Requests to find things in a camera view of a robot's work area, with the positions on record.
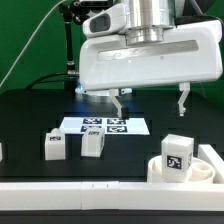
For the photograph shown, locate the white barrier rail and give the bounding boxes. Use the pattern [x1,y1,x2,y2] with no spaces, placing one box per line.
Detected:
[0,182,224,211]
[198,144,224,184]

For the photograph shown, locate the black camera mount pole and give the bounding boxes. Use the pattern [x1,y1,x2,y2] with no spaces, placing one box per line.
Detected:
[59,3,78,77]

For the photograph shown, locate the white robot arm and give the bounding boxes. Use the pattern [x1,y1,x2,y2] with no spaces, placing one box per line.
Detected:
[79,0,223,119]

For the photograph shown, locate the black cable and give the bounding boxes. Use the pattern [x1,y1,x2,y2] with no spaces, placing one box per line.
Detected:
[25,72,81,90]

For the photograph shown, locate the white block at left edge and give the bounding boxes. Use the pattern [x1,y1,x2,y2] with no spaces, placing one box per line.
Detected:
[0,143,3,162]

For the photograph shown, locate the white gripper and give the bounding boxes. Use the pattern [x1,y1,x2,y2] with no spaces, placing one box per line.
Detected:
[79,20,223,120]

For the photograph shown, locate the black overhead camera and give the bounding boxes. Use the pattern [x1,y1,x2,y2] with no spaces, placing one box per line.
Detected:
[72,0,113,9]

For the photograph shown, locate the white right barrier rail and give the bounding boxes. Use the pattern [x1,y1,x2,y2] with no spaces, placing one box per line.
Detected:
[198,144,224,184]

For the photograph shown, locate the white fiducial marker sheet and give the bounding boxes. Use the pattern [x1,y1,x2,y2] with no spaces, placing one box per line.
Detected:
[59,117,150,135]

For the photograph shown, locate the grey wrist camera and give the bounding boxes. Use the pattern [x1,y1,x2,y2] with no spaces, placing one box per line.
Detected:
[82,3,126,38]

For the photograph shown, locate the white round stool seat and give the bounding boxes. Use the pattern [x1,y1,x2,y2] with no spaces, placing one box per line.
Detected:
[147,155,216,184]

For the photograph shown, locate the white cable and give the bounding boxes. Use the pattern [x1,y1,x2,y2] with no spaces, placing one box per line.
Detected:
[0,0,68,88]

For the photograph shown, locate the white front barrier rail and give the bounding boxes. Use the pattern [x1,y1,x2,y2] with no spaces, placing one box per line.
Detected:
[0,182,224,211]

